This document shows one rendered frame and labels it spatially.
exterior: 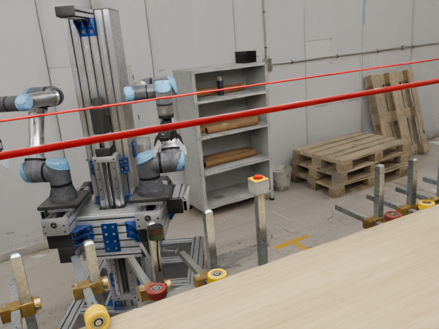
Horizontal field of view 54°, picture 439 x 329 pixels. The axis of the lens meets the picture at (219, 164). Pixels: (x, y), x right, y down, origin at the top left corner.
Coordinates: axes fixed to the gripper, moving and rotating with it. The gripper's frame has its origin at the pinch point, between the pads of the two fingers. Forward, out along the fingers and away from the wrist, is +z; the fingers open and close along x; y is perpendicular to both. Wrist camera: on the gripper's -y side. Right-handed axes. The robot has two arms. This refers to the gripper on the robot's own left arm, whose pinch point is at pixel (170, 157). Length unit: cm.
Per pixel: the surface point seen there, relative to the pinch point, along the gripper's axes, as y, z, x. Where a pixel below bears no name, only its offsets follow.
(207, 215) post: -24.6, 19.7, -16.2
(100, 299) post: -46, 43, 27
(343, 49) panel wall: 383, -24, -187
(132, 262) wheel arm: -13, 46, 22
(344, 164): 252, 90, -152
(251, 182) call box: -12.8, 10.8, -36.5
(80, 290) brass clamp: -50, 36, 33
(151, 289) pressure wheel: -44, 41, 7
